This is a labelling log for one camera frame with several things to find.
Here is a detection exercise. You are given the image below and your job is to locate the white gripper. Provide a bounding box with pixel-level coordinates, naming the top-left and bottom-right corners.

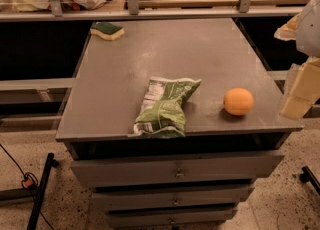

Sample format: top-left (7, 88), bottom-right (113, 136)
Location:
top-left (274, 0), bottom-right (320, 119)

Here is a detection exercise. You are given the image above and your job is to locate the green jalapeno chip bag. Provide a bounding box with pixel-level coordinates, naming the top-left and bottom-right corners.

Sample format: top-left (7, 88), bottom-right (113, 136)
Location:
top-left (131, 77), bottom-right (201, 139)

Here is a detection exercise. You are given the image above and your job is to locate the green and yellow sponge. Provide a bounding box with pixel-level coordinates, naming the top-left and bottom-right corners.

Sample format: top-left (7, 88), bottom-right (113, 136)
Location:
top-left (90, 22), bottom-right (124, 41)

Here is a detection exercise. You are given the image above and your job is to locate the orange fruit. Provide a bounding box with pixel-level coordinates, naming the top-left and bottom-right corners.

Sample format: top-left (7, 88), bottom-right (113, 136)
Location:
top-left (223, 88), bottom-right (254, 116)

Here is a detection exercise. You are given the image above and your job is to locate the black stand leg right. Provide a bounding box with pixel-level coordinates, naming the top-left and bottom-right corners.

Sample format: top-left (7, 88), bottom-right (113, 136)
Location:
top-left (300, 166), bottom-right (320, 195)

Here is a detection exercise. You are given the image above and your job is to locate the black stand leg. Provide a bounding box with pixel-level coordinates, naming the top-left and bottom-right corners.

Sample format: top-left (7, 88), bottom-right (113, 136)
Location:
top-left (0, 153), bottom-right (59, 230)
top-left (300, 166), bottom-right (320, 195)

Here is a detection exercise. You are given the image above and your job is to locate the top grey drawer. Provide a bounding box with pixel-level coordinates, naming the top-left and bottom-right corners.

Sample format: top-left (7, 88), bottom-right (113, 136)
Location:
top-left (71, 150), bottom-right (284, 188)

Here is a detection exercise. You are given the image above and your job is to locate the grey drawer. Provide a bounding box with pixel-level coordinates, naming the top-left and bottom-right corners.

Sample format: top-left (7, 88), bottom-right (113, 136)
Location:
top-left (71, 150), bottom-right (284, 188)
top-left (106, 206), bottom-right (237, 228)
top-left (92, 184), bottom-right (254, 211)

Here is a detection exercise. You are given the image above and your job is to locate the grey drawer cabinet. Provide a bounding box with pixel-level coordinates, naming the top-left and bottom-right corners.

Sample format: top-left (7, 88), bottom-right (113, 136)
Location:
top-left (56, 18), bottom-right (302, 229)

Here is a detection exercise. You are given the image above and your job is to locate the middle grey drawer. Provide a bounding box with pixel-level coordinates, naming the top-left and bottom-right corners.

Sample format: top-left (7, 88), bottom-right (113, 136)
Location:
top-left (92, 184), bottom-right (254, 211)

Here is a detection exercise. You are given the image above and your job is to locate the bottom grey drawer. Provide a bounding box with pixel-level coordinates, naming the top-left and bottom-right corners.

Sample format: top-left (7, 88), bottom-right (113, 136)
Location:
top-left (106, 206), bottom-right (237, 228)

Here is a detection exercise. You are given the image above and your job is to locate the black stand leg left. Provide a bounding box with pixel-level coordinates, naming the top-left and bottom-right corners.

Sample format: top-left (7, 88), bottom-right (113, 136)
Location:
top-left (0, 153), bottom-right (59, 230)

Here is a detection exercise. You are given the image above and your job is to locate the grey metal rail frame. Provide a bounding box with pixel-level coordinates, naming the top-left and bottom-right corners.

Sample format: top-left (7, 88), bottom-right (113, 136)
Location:
top-left (0, 0), bottom-right (310, 22)

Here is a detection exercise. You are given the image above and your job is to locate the black cable with orange plug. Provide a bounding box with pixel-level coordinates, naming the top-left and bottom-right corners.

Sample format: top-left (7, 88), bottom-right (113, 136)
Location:
top-left (0, 143), bottom-right (56, 230)

